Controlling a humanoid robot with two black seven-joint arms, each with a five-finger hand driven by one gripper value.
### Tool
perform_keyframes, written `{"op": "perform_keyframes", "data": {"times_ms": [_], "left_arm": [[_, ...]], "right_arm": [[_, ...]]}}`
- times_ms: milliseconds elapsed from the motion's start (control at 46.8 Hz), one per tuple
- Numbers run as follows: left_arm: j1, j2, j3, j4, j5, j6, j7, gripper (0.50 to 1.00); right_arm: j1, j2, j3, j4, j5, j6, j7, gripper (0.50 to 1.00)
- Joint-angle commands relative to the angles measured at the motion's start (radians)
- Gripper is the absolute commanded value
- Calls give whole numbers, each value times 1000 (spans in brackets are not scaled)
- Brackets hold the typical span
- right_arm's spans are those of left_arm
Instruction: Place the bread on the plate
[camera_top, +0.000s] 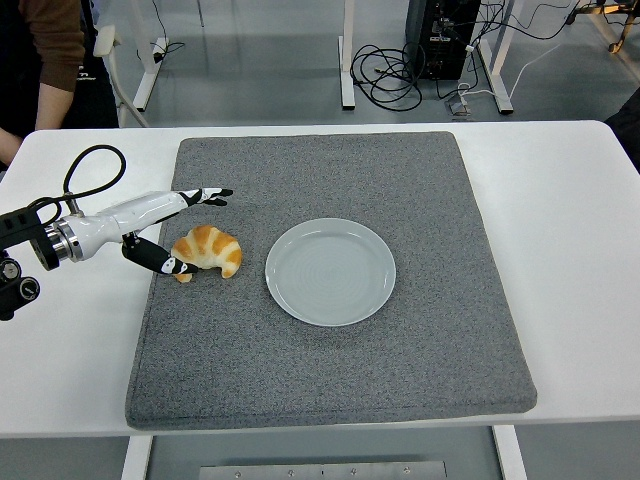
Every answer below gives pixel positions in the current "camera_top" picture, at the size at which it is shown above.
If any white table leg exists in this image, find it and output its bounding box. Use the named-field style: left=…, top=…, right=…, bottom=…
left=121, top=435, right=154, bottom=480
left=492, top=425, right=529, bottom=480

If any white desk leg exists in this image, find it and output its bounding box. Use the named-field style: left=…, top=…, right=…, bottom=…
left=477, top=0, right=516, bottom=115
left=130, top=0, right=170, bottom=113
left=337, top=0, right=357, bottom=110

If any golden croissant bread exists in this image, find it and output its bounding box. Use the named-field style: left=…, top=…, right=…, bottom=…
left=169, top=224, right=244, bottom=285

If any grey fabric mat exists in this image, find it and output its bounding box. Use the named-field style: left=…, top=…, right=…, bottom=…
left=123, top=130, right=539, bottom=431

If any office chair base with casters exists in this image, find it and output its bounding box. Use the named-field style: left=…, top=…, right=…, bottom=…
left=564, top=0, right=640, bottom=54

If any white cable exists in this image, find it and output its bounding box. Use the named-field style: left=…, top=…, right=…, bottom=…
left=455, top=42, right=564, bottom=109

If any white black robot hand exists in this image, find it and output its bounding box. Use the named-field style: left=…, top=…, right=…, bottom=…
left=68, top=186, right=235, bottom=276

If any dark rounded object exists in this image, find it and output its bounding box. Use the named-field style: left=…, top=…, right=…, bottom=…
left=603, top=92, right=640, bottom=174

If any black computer tower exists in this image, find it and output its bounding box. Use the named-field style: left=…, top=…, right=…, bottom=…
left=404, top=0, right=481, bottom=81

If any coiled black cable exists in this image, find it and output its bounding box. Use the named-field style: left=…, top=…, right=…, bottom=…
left=349, top=42, right=424, bottom=112

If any thin black cable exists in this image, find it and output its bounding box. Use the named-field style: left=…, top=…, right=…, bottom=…
left=149, top=0, right=186, bottom=65

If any grey metal plate with screws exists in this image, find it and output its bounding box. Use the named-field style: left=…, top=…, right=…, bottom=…
left=198, top=459, right=449, bottom=480

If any round grey plate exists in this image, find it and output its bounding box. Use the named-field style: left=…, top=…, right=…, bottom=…
left=264, top=217, right=397, bottom=329

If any grey floor socket box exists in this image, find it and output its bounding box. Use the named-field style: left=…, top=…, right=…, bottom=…
left=444, top=97, right=476, bottom=121

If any white chair armrest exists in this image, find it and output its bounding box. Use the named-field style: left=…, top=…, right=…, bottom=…
left=93, top=25, right=150, bottom=129

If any person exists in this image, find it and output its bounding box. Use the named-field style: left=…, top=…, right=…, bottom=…
left=0, top=0, right=121, bottom=166

